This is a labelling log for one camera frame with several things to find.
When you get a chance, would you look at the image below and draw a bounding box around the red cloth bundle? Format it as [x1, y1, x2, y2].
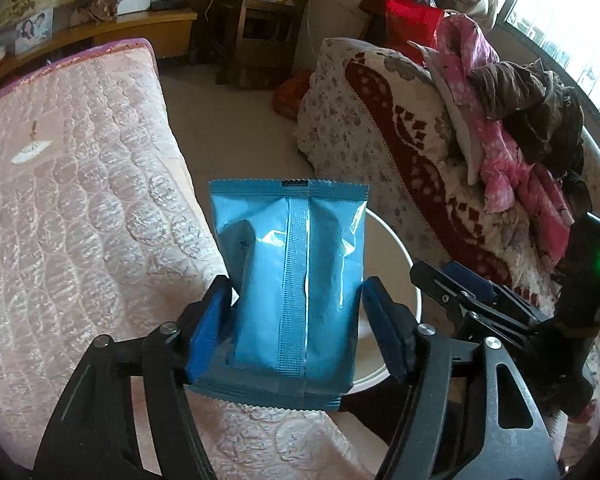
[272, 71, 313, 121]

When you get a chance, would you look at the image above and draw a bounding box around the dark wooden shelf rack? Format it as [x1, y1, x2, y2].
[215, 0, 321, 88]

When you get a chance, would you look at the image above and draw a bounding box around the pile of clothes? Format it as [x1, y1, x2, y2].
[425, 14, 576, 266]

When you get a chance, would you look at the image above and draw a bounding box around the red bag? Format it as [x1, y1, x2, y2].
[384, 0, 448, 66]

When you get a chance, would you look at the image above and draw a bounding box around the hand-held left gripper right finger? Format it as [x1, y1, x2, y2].
[362, 277, 561, 480]

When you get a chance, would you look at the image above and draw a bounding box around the window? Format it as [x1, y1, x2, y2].
[500, 0, 600, 131]

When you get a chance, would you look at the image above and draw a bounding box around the framed couple photo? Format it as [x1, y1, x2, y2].
[15, 9, 54, 55]

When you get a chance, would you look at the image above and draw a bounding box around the blue plastic packet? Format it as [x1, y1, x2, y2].
[187, 177, 370, 413]

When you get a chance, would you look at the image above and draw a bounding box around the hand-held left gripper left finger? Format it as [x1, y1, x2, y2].
[32, 276, 233, 480]

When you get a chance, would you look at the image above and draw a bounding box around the white round bin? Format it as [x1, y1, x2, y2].
[340, 207, 423, 396]

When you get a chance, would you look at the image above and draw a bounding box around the wooden cabinet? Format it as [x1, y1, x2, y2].
[0, 7, 198, 96]

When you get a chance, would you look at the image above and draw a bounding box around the brown garment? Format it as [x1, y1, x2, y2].
[467, 59, 586, 181]

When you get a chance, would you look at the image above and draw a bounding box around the floral covered sofa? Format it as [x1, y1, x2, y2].
[294, 37, 600, 461]

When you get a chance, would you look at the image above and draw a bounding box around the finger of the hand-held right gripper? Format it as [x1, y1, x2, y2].
[410, 260, 481, 321]
[442, 261, 526, 311]

